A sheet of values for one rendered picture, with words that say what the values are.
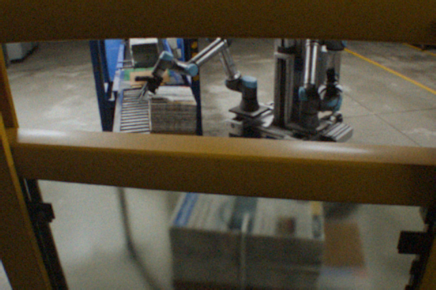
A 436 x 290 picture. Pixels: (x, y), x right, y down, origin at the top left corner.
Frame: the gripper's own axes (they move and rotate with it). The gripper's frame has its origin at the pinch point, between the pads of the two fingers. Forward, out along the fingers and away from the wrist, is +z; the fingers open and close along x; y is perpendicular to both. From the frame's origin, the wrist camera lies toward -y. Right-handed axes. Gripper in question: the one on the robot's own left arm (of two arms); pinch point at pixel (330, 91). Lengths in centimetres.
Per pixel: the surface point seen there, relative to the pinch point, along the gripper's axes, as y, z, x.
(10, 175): -43, 162, 37
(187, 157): -43, 158, 11
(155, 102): 4, -15, 104
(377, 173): -39, 156, -11
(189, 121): 20, -21, 87
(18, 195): -40, 162, 38
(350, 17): -58, 156, -9
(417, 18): -57, 156, -16
